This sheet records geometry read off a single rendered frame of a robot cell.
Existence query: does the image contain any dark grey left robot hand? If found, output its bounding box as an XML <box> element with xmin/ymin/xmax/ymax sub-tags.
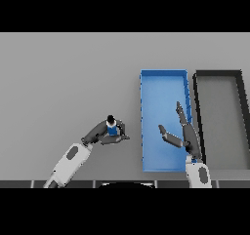
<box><xmin>80</xmin><ymin>119</ymin><xmax>131</xmax><ymax>146</ymax></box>

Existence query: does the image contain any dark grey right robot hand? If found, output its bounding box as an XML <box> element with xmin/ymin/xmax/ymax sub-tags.
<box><xmin>157</xmin><ymin>100</ymin><xmax>203</xmax><ymax>161</ymax></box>

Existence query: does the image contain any blue pipe with dark end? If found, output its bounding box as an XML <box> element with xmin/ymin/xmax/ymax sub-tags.
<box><xmin>105</xmin><ymin>114</ymin><xmax>119</xmax><ymax>137</ymax></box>

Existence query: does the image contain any blue bin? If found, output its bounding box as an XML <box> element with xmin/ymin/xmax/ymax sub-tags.
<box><xmin>139</xmin><ymin>68</ymin><xmax>194</xmax><ymax>174</ymax></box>

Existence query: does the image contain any dark grey bin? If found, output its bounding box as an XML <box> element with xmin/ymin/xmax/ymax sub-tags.
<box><xmin>191</xmin><ymin>69</ymin><xmax>250</xmax><ymax>172</ymax></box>

